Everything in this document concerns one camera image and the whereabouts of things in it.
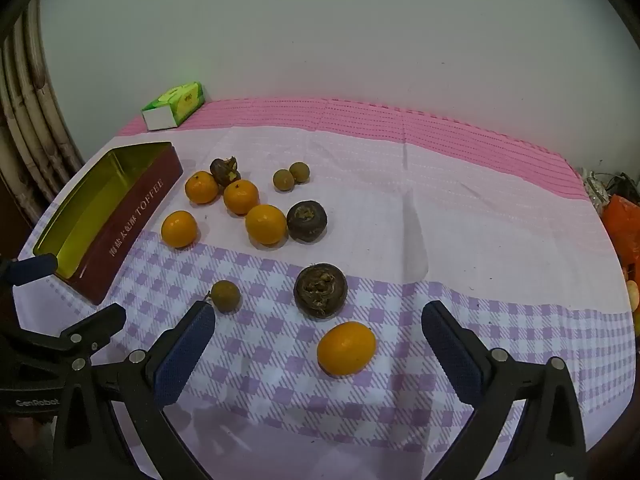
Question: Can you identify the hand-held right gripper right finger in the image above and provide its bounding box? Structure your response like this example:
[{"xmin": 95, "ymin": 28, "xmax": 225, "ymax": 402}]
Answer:
[{"xmin": 421, "ymin": 300, "xmax": 588, "ymax": 480}]

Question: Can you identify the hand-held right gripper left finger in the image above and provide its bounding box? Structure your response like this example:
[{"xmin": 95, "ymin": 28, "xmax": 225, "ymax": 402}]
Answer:
[{"xmin": 52, "ymin": 302, "xmax": 217, "ymax": 480}]

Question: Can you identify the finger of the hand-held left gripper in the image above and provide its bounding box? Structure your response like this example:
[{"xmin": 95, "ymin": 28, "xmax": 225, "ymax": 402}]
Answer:
[
  {"xmin": 57, "ymin": 302, "xmax": 127, "ymax": 368},
  {"xmin": 0, "ymin": 253, "xmax": 59, "ymax": 288}
]

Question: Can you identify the gold metal tray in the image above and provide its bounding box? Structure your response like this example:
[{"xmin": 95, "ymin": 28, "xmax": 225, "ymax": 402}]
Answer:
[{"xmin": 32, "ymin": 141, "xmax": 184, "ymax": 306}]

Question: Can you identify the oval orange mandarin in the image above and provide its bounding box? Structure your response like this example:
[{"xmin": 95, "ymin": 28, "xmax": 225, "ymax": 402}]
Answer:
[{"xmin": 316, "ymin": 321, "xmax": 377, "ymax": 377}]

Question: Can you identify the small orange mandarin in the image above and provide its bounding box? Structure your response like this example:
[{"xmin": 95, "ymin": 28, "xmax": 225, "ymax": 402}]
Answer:
[
  {"xmin": 184, "ymin": 170, "xmax": 221, "ymax": 205},
  {"xmin": 244, "ymin": 203, "xmax": 289, "ymax": 246},
  {"xmin": 223, "ymin": 179, "xmax": 260, "ymax": 216},
  {"xmin": 160, "ymin": 210, "xmax": 199, "ymax": 249}
]

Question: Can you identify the dark brown water chestnut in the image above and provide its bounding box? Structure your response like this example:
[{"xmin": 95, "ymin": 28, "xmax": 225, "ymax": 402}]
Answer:
[
  {"xmin": 209, "ymin": 156, "xmax": 242, "ymax": 187},
  {"xmin": 286, "ymin": 200, "xmax": 329, "ymax": 244},
  {"xmin": 293, "ymin": 262, "xmax": 349, "ymax": 319}
]

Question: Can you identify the brown wooden cabinet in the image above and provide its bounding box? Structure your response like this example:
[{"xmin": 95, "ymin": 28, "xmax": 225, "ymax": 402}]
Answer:
[{"xmin": 0, "ymin": 125, "xmax": 51, "ymax": 261}]

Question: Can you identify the beige patterned curtain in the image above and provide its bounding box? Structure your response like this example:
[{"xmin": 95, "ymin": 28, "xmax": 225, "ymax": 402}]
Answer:
[{"xmin": 0, "ymin": 0, "xmax": 85, "ymax": 211}]

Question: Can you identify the pink and purple checked tablecloth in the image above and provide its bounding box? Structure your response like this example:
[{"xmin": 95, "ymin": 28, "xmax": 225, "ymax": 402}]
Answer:
[{"xmin": 12, "ymin": 97, "xmax": 640, "ymax": 480}]

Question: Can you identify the orange plastic bag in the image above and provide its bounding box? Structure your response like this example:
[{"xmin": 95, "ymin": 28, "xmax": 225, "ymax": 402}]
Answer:
[{"xmin": 600, "ymin": 194, "xmax": 640, "ymax": 281}]

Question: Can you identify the green tissue box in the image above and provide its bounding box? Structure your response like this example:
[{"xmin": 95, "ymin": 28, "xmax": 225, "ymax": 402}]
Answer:
[{"xmin": 141, "ymin": 81, "xmax": 206, "ymax": 132}]

